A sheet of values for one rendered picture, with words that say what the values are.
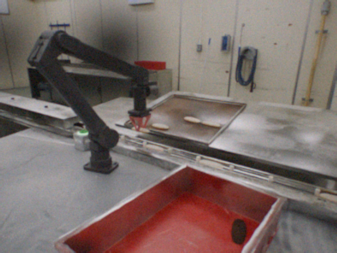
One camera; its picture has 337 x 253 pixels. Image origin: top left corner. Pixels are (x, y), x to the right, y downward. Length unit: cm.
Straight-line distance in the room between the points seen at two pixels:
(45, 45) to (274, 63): 412
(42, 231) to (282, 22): 436
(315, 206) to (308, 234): 9
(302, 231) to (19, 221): 78
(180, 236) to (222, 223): 13
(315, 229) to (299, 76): 388
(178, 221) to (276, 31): 415
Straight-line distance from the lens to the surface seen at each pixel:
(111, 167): 103
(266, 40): 468
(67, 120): 146
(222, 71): 492
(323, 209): 88
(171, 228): 74
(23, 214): 89
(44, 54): 83
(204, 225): 75
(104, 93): 438
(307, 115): 146
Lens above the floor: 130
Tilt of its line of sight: 19 degrees down
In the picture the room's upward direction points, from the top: 1 degrees clockwise
